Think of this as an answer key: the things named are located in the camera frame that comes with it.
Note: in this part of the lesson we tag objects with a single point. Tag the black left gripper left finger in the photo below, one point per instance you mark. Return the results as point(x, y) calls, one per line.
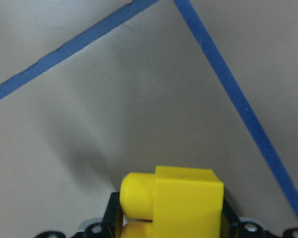
point(112, 221)

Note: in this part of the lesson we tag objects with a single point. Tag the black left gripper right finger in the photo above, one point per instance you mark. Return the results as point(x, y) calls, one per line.
point(229, 221)

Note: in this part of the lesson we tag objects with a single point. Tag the yellow toy block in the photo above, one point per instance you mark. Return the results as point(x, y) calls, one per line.
point(172, 202)

